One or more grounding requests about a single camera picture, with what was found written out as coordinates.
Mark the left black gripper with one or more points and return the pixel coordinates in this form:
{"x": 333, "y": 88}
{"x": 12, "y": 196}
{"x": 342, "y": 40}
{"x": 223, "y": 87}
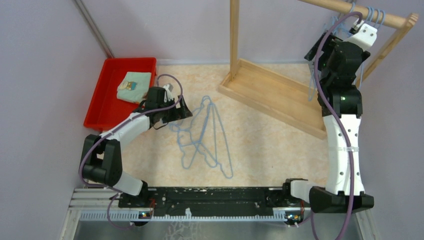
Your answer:
{"x": 179, "y": 113}

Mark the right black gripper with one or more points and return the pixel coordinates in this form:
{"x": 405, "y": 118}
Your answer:
{"x": 330, "y": 42}

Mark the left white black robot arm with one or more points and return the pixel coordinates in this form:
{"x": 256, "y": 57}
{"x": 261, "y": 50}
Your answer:
{"x": 101, "y": 158}

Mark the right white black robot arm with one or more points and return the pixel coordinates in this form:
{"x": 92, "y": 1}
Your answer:
{"x": 341, "y": 108}

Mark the folded light green cloth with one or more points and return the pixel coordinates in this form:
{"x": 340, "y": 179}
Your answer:
{"x": 134, "y": 87}

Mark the red plastic bin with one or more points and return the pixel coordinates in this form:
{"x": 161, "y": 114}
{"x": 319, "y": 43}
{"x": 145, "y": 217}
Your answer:
{"x": 105, "y": 110}

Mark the wooden hanger rack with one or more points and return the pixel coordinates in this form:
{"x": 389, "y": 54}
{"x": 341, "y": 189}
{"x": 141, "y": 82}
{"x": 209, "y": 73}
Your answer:
{"x": 283, "y": 98}

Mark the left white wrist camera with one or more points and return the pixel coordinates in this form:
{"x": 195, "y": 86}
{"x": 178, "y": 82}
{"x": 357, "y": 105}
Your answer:
{"x": 168, "y": 96}

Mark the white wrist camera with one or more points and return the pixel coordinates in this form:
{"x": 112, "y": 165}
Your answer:
{"x": 168, "y": 96}
{"x": 363, "y": 35}

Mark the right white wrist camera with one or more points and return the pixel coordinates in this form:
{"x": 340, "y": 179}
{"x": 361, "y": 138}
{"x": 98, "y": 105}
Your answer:
{"x": 363, "y": 35}

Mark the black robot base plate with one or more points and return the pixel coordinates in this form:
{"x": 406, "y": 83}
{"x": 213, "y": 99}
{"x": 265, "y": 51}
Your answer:
{"x": 212, "y": 201}

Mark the aluminium frame rail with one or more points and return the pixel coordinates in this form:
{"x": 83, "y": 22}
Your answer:
{"x": 96, "y": 204}

